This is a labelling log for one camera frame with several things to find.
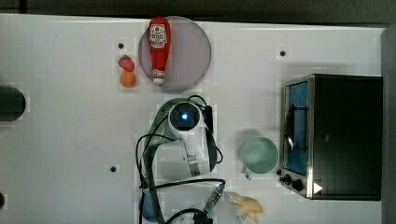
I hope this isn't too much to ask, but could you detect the red ketchup bottle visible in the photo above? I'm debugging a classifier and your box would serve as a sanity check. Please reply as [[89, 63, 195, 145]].
[[148, 17, 171, 86]]

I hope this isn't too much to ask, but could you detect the yellow plush toy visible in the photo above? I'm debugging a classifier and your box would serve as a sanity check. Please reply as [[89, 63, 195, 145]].
[[232, 196, 263, 224]]

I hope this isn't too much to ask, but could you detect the orange toy fruit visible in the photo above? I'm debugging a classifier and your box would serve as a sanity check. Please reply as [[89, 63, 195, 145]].
[[120, 72, 136, 88]]

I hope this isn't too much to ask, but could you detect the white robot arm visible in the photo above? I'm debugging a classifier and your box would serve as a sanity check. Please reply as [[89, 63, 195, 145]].
[[140, 99, 242, 224]]

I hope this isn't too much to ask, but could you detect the grey round plate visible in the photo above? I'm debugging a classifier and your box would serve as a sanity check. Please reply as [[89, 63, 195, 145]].
[[138, 16, 211, 91]]

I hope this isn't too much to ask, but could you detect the blue plastic bowl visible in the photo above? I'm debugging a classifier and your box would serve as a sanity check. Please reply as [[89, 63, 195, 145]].
[[139, 192, 157, 223]]

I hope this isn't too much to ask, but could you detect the black cylinder post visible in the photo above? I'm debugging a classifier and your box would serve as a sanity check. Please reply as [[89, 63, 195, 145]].
[[0, 86, 26, 121]]

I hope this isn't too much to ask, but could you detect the green plastic mug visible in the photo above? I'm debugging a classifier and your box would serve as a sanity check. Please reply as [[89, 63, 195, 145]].
[[239, 136, 278, 180]]

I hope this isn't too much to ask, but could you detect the red toy strawberry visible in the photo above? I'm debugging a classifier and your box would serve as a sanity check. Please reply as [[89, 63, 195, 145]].
[[118, 55, 135, 72]]

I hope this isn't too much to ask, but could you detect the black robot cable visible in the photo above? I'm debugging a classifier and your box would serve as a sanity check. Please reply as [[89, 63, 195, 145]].
[[134, 94, 227, 224]]

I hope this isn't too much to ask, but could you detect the black toaster oven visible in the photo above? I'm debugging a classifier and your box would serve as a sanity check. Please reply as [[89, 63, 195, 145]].
[[276, 74, 383, 201]]

